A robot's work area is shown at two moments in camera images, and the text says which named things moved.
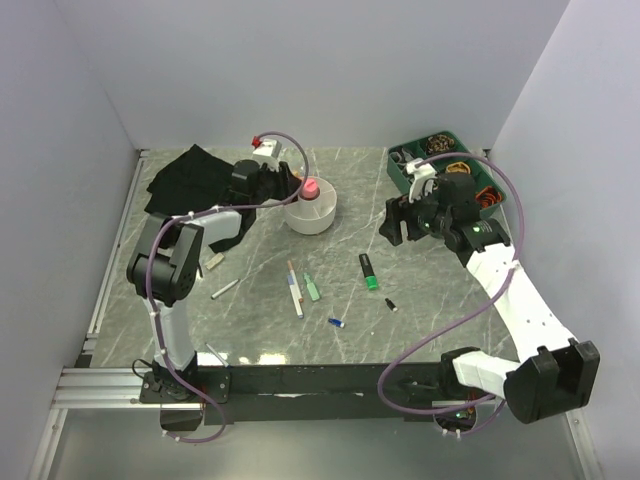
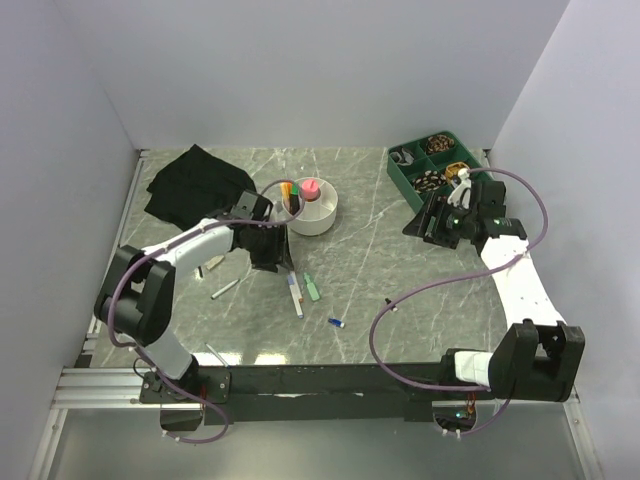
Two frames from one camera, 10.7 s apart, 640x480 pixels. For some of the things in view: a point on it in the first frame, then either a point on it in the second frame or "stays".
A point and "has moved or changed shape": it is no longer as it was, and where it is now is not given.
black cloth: (197, 180) stays
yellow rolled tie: (458, 167) stays
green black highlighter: (368, 271) has moved or changed shape
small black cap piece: (391, 305) stays
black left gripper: (288, 183) → (278, 253)
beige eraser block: (218, 257) stays
